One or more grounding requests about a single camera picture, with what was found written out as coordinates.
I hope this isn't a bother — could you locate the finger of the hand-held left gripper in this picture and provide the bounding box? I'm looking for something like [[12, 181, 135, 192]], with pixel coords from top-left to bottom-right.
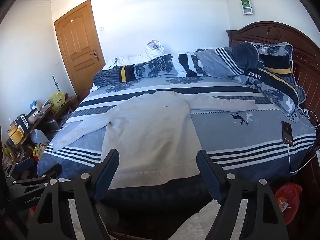
[[32, 164, 63, 181]]

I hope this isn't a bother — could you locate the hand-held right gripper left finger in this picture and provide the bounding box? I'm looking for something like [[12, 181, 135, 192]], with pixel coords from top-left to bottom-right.
[[26, 149, 120, 240]]

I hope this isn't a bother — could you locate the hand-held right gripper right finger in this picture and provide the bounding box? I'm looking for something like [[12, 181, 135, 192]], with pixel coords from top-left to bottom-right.
[[196, 149, 290, 240]]

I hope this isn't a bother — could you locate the beige knit sweater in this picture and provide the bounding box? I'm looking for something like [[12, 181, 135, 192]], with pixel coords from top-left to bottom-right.
[[52, 91, 259, 190]]

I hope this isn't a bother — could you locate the white plastic jug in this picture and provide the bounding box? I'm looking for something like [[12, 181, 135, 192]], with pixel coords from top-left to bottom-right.
[[30, 129, 50, 146]]

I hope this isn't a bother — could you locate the cluttered wooden side table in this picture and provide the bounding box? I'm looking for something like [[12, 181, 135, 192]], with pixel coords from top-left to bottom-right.
[[4, 94, 78, 160]]

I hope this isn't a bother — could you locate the yellow container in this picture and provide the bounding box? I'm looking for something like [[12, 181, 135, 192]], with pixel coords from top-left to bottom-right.
[[7, 125, 21, 143]]

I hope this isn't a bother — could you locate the bed with striped blue sheet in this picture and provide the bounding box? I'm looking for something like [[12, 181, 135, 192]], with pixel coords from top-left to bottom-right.
[[37, 75, 317, 205]]

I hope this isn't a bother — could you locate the yellow plastic bag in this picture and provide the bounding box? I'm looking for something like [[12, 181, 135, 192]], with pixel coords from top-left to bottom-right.
[[50, 92, 66, 111]]

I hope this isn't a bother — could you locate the red plastic bag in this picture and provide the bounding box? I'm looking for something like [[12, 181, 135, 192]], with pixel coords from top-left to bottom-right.
[[274, 182, 303, 226]]

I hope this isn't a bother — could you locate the black smartphone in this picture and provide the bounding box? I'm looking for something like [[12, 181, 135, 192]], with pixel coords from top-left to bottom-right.
[[281, 121, 294, 145]]

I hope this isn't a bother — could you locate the patterned blue duvet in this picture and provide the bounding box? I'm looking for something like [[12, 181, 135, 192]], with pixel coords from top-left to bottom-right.
[[92, 45, 307, 123]]

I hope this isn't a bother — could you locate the brown wooden door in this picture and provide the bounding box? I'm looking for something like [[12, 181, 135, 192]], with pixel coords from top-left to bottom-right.
[[54, 0, 106, 101]]

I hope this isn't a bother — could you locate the white crumpled quilt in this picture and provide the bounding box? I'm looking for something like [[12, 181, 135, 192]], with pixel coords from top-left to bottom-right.
[[104, 39, 166, 71]]

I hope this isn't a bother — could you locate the patterned blue pillow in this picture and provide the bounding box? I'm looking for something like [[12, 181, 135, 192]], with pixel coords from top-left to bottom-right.
[[246, 41, 295, 77]]

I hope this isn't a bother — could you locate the dark wooden headboard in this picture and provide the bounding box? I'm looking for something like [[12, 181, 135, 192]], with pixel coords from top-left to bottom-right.
[[226, 21, 320, 130]]

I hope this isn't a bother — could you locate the white charging cable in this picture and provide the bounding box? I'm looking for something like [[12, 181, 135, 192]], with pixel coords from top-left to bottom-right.
[[287, 144, 318, 174]]

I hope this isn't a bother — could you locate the white wall panel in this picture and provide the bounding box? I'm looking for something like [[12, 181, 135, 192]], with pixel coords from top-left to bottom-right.
[[240, 0, 253, 15]]

